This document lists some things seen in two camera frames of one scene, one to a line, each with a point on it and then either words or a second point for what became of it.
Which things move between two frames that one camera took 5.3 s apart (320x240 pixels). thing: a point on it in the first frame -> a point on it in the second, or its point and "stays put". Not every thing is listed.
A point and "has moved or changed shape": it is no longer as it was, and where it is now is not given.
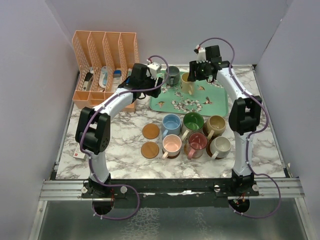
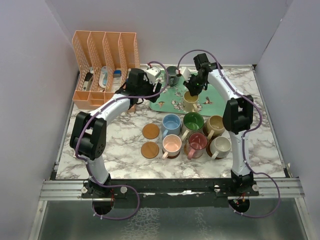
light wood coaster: x=150 y=131 stays put
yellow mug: x=188 y=87 has moved or changed shape
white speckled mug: x=220 y=146 stays put
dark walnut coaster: x=172 y=157 stays put
